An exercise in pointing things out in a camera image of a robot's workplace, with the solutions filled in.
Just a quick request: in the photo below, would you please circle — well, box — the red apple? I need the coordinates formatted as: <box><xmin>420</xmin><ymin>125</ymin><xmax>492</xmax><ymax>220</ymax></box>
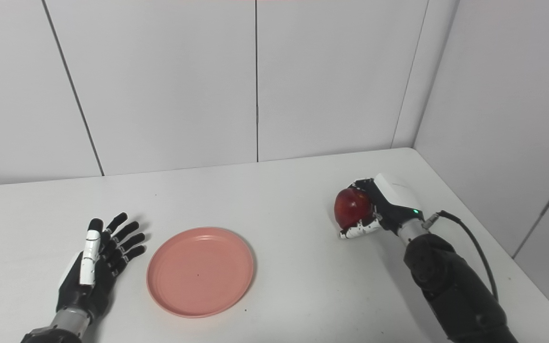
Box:
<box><xmin>334</xmin><ymin>188</ymin><xmax>373</xmax><ymax>230</ymax></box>

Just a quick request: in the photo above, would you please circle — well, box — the pink round plate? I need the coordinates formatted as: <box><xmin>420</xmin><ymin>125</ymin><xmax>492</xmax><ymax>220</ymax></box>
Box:
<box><xmin>146</xmin><ymin>227</ymin><xmax>256</xmax><ymax>318</ymax></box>

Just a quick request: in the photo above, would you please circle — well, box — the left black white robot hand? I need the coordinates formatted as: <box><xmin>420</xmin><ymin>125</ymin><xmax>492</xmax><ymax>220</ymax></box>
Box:
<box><xmin>56</xmin><ymin>212</ymin><xmax>146</xmax><ymax>321</ymax></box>

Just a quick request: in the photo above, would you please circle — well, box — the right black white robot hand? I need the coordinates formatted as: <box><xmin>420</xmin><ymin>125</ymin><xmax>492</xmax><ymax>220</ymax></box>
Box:
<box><xmin>339</xmin><ymin>173</ymin><xmax>424</xmax><ymax>239</ymax></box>

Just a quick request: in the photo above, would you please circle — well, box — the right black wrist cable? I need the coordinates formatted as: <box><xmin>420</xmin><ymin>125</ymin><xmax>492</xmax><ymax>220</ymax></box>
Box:
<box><xmin>422</xmin><ymin>211</ymin><xmax>499</xmax><ymax>302</ymax></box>

